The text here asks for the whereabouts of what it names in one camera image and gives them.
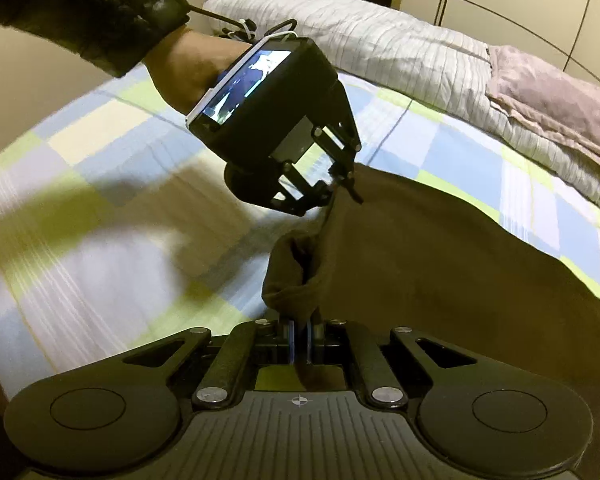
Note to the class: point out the white striped pillow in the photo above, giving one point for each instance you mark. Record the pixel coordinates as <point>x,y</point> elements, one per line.
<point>380,40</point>

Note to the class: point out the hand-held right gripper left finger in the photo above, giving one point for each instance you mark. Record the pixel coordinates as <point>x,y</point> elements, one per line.
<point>291,342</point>

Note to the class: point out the bed with checkered sheet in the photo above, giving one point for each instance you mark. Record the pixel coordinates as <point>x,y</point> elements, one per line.
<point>80,260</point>

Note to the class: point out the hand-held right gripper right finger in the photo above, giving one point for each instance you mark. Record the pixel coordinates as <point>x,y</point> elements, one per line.
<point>311,344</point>

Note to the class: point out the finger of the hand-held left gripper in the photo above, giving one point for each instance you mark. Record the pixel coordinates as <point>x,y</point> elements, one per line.
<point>344,160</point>
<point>292,207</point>

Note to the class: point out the dark brown garment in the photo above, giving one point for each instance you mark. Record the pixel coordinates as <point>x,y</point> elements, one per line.
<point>430,270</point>

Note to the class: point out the person's left forearm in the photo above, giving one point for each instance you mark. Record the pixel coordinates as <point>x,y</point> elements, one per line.
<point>80,5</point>

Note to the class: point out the pink pillow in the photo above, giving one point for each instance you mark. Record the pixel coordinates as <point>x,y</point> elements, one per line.
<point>545,95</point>

